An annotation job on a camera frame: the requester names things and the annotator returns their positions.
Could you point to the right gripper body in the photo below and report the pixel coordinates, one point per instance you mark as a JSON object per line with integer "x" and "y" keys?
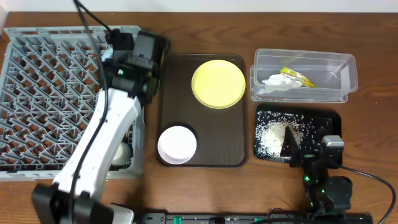
{"x": 308, "y": 156}

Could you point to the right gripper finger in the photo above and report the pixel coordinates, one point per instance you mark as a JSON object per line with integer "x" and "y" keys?
{"x": 289, "y": 147}
{"x": 324, "y": 128}

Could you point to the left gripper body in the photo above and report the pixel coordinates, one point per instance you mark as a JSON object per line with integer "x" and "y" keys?
{"x": 137, "y": 63}

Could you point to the rice grains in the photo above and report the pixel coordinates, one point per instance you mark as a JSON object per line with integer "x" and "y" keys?
{"x": 270, "y": 130}

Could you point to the white tissue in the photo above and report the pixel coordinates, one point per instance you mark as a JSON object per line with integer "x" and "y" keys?
{"x": 280, "y": 82}

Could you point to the green snack wrapper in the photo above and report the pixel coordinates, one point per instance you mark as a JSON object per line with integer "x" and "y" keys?
{"x": 304, "y": 80}

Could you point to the white bowl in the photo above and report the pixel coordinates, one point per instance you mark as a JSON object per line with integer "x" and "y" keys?
{"x": 177, "y": 145}

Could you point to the white paper cup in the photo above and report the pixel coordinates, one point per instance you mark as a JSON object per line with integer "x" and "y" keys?
{"x": 123, "y": 155}

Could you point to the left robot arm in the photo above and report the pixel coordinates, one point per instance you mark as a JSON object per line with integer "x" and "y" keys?
{"x": 74, "y": 196}

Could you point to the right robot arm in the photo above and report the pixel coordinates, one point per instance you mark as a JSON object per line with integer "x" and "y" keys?
{"x": 328, "y": 195}

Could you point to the black waste tray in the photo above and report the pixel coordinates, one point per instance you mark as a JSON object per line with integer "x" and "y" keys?
{"x": 317, "y": 114}

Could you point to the grey dishwasher rack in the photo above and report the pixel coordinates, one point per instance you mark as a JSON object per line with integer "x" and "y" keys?
{"x": 49, "y": 88}

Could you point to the dark brown serving tray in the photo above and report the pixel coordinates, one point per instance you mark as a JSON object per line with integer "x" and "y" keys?
{"x": 222, "y": 135}

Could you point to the clear plastic bin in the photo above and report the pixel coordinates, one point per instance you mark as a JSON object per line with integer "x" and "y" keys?
{"x": 334, "y": 75}

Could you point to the yellow plate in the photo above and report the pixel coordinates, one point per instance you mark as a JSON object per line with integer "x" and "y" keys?
{"x": 218, "y": 84}

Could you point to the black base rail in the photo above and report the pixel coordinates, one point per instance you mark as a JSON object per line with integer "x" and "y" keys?
{"x": 275, "y": 216}

